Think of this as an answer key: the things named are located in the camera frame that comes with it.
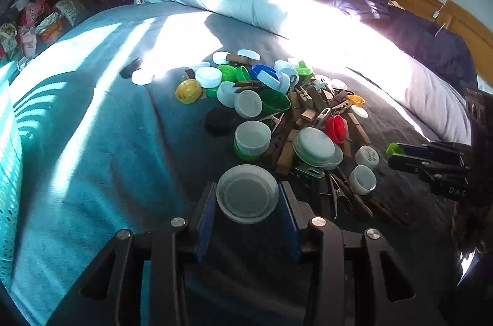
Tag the teal plastic basket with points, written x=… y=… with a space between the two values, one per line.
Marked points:
x=10 y=183

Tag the translucent white cap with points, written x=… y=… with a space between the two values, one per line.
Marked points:
x=362 y=180

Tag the blue bottle cap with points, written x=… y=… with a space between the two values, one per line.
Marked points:
x=257 y=68

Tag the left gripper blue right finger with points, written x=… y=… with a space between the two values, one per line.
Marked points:
x=296 y=216

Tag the large white lid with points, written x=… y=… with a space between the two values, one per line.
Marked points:
x=247 y=194

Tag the white bottle cap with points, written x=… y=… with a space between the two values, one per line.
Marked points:
x=253 y=55
x=208 y=77

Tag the light green bottle cap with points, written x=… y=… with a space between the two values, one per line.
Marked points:
x=394 y=148

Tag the black bottle cap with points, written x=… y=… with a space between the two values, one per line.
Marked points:
x=220 y=122

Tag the white printed cap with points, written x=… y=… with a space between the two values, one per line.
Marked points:
x=360 y=112

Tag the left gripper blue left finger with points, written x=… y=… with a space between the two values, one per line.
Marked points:
x=203 y=220

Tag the orange yellow bottle cap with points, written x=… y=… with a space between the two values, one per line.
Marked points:
x=356 y=100

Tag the wooden clothespin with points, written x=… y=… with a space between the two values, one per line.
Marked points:
x=298 y=106

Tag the wooden headboard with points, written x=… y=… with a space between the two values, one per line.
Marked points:
x=454 y=18

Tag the bright green bottle cap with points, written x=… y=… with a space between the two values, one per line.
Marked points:
x=303 y=69

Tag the dark green bottle cap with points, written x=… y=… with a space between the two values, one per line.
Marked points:
x=274 y=101

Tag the red bottle cap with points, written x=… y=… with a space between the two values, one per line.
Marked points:
x=336 y=128

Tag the green rimmed white cap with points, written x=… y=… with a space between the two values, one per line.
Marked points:
x=251 y=140

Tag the dark navy blanket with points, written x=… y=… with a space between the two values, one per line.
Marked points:
x=442 y=51

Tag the white cap green print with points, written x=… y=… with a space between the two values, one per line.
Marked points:
x=368 y=157

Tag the metal clip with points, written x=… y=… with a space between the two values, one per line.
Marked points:
x=322 y=117

